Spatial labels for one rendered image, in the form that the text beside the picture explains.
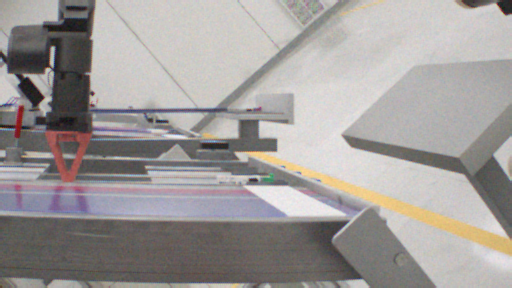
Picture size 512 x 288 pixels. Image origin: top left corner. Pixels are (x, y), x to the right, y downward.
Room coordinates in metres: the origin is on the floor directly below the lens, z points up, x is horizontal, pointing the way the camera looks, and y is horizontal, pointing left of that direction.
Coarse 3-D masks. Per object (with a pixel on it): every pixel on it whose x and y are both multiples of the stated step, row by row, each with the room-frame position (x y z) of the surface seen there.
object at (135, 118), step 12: (0, 48) 5.55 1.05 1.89; (0, 84) 5.56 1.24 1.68; (12, 84) 5.71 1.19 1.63; (36, 84) 5.69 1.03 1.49; (48, 84) 6.28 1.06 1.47; (0, 96) 5.56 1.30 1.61; (24, 96) 5.86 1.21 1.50; (48, 96) 5.78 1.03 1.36; (12, 108) 5.56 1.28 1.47; (36, 108) 6.02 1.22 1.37; (48, 108) 5.55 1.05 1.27; (96, 120) 5.61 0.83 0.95; (108, 120) 5.62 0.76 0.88; (120, 120) 5.63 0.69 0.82; (132, 120) 5.63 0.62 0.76; (144, 120) 5.59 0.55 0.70; (84, 156) 5.54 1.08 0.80; (96, 156) 6.28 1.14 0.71
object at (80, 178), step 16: (0, 176) 1.01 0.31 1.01; (16, 176) 1.01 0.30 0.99; (32, 176) 1.02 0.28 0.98; (48, 176) 1.02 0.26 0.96; (80, 176) 1.02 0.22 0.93; (96, 176) 1.02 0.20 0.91; (112, 176) 1.02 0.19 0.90; (128, 176) 1.03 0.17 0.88; (144, 176) 1.03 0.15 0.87; (160, 176) 1.03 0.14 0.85; (176, 176) 1.03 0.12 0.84; (192, 176) 1.03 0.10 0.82; (208, 176) 1.04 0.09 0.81
